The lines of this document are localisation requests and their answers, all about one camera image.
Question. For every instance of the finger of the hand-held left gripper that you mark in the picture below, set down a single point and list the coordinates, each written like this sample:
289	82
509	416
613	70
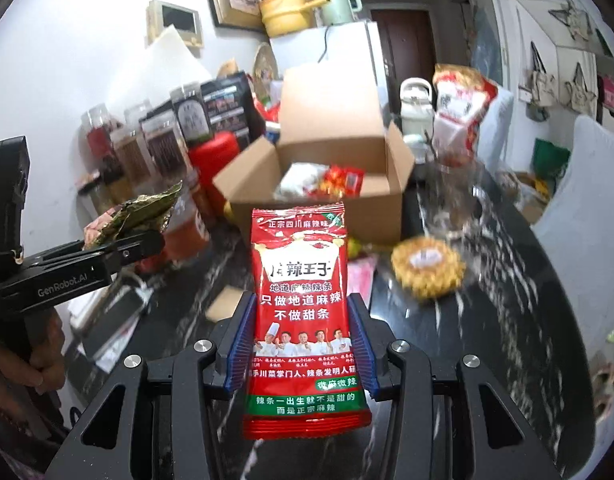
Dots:
132	250
57	252

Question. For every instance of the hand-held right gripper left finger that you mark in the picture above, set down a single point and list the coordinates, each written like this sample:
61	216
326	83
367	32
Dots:
237	345

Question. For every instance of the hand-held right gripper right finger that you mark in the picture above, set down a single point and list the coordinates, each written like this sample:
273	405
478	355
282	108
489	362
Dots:
362	345

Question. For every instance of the green foil snack packet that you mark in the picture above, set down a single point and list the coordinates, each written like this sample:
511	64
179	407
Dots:
137	215

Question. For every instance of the small tan snack box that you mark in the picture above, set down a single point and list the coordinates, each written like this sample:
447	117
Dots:
227	305

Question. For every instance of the red snack packet green stripe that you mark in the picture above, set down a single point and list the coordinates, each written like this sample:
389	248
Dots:
299	320

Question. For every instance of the pink snack packet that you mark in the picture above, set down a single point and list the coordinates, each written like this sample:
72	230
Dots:
359	275

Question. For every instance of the cardboard box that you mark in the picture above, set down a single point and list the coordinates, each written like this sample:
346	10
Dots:
382	215

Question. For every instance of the red snack packet gold print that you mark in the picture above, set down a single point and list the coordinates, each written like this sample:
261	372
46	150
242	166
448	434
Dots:
344	180

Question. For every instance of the white printed snack packet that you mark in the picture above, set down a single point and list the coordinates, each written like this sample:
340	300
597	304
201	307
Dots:
297	182

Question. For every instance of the person's left hand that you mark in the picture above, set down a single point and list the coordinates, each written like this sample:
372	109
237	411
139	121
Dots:
37	355

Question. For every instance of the clear plastic jar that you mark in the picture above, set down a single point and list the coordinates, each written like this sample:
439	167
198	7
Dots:
137	110
132	152
162	147

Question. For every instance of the yellow lollipop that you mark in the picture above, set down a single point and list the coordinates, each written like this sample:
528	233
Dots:
354	247

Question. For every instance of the round waffle in clear packet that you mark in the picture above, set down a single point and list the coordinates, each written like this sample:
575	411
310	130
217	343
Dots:
427	265

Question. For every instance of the clear jar red contents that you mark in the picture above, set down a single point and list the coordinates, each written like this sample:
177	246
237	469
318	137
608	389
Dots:
99	135

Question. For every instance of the red plastic container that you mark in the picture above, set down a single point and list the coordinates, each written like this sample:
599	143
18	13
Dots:
214	160

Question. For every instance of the black pouch bag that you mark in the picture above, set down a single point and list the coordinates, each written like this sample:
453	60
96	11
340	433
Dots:
227	102

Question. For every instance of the glass mug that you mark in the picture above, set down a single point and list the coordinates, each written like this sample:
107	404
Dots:
452	190

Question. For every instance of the white foam board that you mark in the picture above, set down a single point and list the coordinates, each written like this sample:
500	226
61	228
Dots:
172	70

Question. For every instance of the red plastic bag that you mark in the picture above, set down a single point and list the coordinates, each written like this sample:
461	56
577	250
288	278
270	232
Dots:
267	110

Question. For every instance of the wooden utensil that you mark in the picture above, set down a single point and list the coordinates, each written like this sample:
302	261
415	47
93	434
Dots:
229	67

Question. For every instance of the woven round fan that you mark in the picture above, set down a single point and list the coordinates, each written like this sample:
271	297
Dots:
263	65

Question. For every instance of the white thermos kettle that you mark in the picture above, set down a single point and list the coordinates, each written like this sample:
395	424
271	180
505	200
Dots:
416	105

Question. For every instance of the large red white snack bag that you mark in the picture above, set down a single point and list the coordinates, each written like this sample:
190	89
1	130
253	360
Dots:
459	110

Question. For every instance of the chair with light blue cover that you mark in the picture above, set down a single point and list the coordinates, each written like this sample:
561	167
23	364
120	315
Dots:
497	125
587	200

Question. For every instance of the green bag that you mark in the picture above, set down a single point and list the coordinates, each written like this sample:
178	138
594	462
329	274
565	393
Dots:
549	157

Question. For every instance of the yellow pot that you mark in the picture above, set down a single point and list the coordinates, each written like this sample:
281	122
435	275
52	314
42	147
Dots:
284	15

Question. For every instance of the white refrigerator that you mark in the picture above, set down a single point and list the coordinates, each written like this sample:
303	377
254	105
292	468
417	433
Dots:
347	55

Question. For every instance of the dark brown door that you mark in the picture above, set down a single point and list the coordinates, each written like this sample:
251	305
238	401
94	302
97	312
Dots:
402	40

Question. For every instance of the canvas tote bag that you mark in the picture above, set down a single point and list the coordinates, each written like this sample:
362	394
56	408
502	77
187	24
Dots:
582	87
539	80

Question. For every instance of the green electric kettle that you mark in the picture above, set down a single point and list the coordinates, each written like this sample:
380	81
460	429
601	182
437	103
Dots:
337	2

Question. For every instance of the light blue plastic sheet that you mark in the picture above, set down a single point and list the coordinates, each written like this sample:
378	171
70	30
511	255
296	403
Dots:
487	35

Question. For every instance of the wall intercom panel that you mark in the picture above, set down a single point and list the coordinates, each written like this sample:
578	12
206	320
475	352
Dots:
174	20

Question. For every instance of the star shaped wall hanger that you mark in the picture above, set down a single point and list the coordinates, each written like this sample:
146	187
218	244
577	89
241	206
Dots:
572	20

